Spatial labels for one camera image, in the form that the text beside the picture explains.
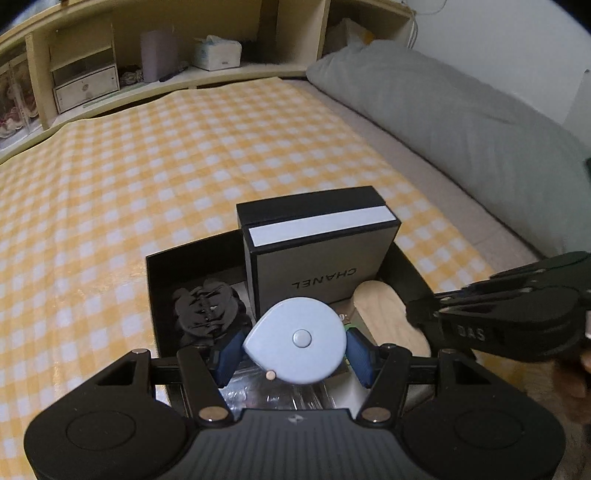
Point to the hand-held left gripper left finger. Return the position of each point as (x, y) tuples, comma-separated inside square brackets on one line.
[(231, 357)]

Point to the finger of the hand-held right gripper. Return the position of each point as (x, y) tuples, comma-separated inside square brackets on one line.
[(422, 313), (554, 265)]

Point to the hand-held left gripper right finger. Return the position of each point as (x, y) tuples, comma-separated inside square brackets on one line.
[(362, 360)]

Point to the round wooden lid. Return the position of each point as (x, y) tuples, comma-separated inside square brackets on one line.
[(385, 314)]

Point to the dark hair claw clip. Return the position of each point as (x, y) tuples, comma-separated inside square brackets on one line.
[(207, 309)]

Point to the pale teardrop tape measure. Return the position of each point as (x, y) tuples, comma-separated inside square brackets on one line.
[(295, 341)]

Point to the clear plastic case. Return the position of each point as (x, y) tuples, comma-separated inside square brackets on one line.
[(286, 396)]

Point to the black and white perfume box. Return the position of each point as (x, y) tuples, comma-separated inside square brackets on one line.
[(318, 263)]

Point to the grey pillow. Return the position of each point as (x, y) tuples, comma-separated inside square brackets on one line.
[(461, 120)]

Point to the yellow checkered blanket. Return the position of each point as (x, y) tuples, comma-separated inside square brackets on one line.
[(115, 194)]

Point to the clear plastic bag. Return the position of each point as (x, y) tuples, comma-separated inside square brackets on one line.
[(358, 32)]

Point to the black pen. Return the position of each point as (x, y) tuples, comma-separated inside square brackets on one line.
[(173, 74)]

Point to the wooden shelf unit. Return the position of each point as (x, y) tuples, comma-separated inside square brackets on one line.
[(277, 50)]

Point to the tissue pack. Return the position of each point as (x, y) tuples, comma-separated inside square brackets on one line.
[(217, 53)]

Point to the white drawer organizer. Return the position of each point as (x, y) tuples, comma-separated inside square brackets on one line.
[(85, 87)]

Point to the lavender box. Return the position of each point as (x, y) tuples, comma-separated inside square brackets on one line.
[(159, 55)]

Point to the clear doll case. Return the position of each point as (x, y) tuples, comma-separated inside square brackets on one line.
[(18, 106)]

